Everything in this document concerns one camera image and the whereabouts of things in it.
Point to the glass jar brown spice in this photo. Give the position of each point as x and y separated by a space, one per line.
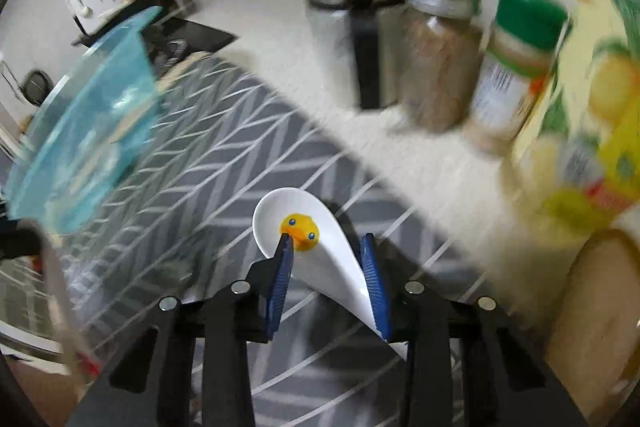
442 47

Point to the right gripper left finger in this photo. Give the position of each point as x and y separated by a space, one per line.
269 279

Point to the red chopstick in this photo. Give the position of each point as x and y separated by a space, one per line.
89 368

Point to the green cap spice bottle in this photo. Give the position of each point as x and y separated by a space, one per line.
517 60

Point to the steel and black canister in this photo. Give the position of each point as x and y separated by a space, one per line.
358 44

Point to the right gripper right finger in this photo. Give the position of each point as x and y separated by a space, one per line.
384 290

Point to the yellow OMO detergent bottle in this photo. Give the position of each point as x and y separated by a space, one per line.
574 167

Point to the grey chevron table mat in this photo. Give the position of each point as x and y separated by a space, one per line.
181 223

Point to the black gas stove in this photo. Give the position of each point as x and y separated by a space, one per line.
171 42

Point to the white duck ceramic spoon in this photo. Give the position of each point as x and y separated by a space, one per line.
327 264

